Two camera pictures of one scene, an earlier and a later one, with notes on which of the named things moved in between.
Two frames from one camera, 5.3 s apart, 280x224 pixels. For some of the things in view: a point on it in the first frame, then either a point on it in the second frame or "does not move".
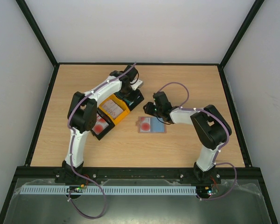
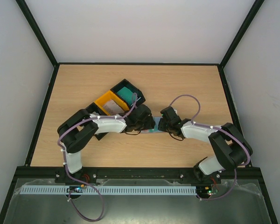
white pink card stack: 112,108 does not move
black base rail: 248,174 does not move
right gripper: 150,108 -> 161,123
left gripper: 135,96 -> 150,124
